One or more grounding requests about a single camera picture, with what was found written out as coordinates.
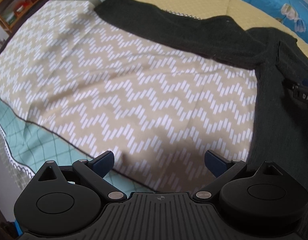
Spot dark green knit sweater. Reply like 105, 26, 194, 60
94, 0, 308, 240

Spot patterned beige yellow bedspread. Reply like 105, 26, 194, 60
0, 0, 308, 196

